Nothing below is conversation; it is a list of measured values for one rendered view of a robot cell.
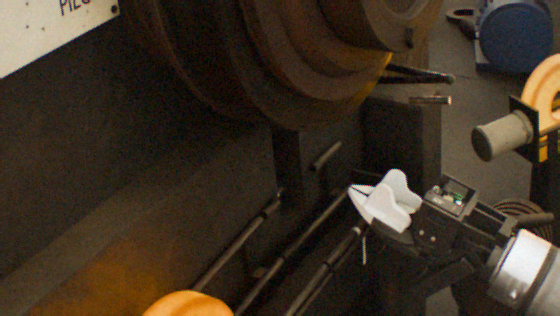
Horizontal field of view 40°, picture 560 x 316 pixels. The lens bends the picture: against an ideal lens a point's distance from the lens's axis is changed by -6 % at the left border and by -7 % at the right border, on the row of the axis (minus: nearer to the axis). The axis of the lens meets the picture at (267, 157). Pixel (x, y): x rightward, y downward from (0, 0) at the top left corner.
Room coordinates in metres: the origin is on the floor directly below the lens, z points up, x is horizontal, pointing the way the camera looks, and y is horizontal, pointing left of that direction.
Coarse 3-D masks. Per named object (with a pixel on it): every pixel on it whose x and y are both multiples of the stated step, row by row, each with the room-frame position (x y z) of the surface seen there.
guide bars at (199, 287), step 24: (336, 144) 0.96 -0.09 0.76; (312, 168) 0.92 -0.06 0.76; (336, 192) 0.94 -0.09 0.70; (264, 216) 0.82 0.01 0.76; (336, 216) 0.93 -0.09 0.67; (240, 240) 0.77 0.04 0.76; (216, 264) 0.73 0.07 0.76; (288, 264) 0.83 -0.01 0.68; (192, 288) 0.70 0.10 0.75; (264, 288) 0.76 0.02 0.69; (240, 312) 0.72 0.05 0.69
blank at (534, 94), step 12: (552, 60) 1.14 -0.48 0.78; (540, 72) 1.13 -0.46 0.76; (552, 72) 1.12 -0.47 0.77; (528, 84) 1.13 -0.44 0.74; (540, 84) 1.11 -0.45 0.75; (552, 84) 1.12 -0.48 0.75; (528, 96) 1.12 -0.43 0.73; (540, 96) 1.11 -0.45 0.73; (552, 96) 1.12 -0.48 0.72; (540, 108) 1.11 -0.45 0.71; (540, 120) 1.11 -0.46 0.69; (552, 120) 1.12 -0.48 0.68
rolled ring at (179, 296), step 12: (168, 300) 0.60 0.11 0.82; (180, 300) 0.60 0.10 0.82; (192, 300) 0.60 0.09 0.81; (204, 300) 0.61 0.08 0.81; (216, 300) 0.62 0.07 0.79; (156, 312) 0.58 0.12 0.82; (168, 312) 0.58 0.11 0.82; (180, 312) 0.58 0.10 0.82; (192, 312) 0.59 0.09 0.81; (204, 312) 0.61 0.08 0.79; (216, 312) 0.62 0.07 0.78; (228, 312) 0.64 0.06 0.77
